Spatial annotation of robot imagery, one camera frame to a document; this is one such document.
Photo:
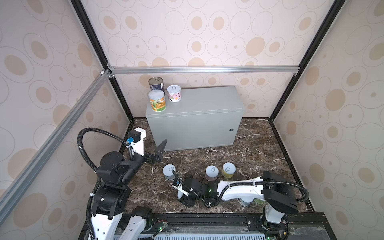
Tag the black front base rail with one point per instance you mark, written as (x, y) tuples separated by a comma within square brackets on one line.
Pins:
[(311, 226)]

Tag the yellow label can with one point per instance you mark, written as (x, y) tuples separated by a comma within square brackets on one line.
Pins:
[(229, 170)]

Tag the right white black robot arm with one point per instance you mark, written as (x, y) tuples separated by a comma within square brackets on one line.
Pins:
[(282, 196)]

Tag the left side aluminium rail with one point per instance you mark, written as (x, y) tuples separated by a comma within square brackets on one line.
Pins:
[(21, 184)]

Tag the green label plastic-lid can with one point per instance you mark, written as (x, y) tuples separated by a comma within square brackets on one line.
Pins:
[(260, 202)]

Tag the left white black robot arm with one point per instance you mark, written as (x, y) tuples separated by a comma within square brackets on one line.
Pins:
[(105, 208)]

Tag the right black corner post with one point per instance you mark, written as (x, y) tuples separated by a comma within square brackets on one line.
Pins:
[(320, 35)]

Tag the grey metal cabinet box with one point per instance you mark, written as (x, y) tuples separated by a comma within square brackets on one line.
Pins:
[(202, 119)]

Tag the green orange plastic-lid can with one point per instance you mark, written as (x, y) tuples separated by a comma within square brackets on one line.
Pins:
[(157, 100)]

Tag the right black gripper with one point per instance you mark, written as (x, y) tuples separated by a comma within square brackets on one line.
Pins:
[(186, 202)]

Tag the black corner post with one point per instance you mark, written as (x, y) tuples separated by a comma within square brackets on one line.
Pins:
[(320, 35), (96, 44)]

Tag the teal bear label can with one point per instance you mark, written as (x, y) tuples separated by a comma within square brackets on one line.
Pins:
[(246, 201)]

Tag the pink white small can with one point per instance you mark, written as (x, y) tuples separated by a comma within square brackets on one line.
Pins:
[(174, 93)]

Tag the dark blue tin can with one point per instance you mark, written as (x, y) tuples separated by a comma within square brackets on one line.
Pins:
[(156, 83)]

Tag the left black corner post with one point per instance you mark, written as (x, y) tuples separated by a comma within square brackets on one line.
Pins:
[(96, 44)]

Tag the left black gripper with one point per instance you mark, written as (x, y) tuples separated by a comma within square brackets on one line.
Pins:
[(152, 157)]

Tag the pink label can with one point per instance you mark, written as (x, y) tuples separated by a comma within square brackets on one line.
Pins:
[(212, 173)]

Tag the light blue label can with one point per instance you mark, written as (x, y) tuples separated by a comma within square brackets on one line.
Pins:
[(168, 172)]

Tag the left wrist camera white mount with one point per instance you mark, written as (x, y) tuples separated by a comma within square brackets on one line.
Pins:
[(135, 141)]

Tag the back horizontal aluminium rail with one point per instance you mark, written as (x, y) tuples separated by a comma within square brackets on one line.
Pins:
[(205, 69)]

